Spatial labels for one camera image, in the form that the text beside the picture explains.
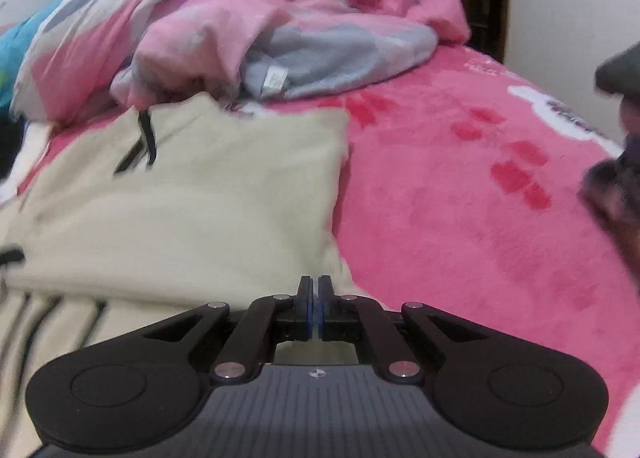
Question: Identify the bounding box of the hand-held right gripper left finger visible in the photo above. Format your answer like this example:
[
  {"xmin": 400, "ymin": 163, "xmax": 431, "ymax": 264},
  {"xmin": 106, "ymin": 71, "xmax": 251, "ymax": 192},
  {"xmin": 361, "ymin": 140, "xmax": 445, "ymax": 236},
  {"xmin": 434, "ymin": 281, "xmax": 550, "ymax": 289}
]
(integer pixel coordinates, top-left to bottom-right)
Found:
[{"xmin": 142, "ymin": 276, "xmax": 315, "ymax": 384}]

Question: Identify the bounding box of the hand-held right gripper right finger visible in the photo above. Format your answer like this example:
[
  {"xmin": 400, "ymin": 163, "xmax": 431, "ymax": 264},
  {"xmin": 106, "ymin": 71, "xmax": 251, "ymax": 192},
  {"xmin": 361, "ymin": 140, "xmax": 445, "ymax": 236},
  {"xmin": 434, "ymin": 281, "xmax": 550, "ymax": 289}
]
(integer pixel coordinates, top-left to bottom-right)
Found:
[{"xmin": 317, "ymin": 276, "xmax": 488, "ymax": 384}]

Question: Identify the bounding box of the beige hoodie with black drawstrings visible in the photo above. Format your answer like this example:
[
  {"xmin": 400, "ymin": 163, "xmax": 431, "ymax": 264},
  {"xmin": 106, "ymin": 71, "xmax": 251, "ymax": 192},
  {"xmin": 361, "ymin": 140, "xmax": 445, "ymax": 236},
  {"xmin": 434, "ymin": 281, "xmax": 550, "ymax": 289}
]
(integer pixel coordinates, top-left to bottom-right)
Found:
[{"xmin": 0, "ymin": 92, "xmax": 381, "ymax": 444}]

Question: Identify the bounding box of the pink floral blanket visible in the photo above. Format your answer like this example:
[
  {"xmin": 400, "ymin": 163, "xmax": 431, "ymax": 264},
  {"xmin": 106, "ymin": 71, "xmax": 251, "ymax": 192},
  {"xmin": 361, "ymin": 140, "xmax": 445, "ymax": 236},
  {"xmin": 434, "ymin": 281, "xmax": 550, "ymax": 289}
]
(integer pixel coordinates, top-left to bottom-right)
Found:
[{"xmin": 0, "ymin": 22, "xmax": 640, "ymax": 454}]

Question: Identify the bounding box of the pink white grey quilt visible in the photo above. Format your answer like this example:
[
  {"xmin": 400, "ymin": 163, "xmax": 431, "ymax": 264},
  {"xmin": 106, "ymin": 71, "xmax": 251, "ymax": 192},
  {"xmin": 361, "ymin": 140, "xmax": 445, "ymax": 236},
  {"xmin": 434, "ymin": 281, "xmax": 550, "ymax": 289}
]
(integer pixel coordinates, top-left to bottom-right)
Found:
[{"xmin": 10, "ymin": 0, "xmax": 471, "ymax": 123}]

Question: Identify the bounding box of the dark cloth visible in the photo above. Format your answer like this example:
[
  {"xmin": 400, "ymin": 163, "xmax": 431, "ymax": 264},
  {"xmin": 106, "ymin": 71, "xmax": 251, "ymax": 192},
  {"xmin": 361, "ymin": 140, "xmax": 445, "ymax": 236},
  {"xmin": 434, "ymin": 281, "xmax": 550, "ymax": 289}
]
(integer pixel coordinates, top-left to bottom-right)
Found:
[{"xmin": 577, "ymin": 42, "xmax": 640, "ymax": 283}]

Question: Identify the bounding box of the black cloth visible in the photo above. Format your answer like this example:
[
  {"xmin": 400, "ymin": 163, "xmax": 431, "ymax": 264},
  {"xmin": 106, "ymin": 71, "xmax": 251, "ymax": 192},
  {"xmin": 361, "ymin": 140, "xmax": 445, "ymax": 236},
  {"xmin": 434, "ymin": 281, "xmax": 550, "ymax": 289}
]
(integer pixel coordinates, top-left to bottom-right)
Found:
[{"xmin": 0, "ymin": 110, "xmax": 26, "ymax": 179}]

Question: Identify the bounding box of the blue printed cloth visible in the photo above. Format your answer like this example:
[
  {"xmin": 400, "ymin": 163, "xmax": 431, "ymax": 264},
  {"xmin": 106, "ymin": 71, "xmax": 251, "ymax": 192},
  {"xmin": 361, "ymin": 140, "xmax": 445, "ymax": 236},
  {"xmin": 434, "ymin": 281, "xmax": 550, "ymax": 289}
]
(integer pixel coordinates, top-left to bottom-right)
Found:
[{"xmin": 0, "ymin": 0, "xmax": 66, "ymax": 108}]

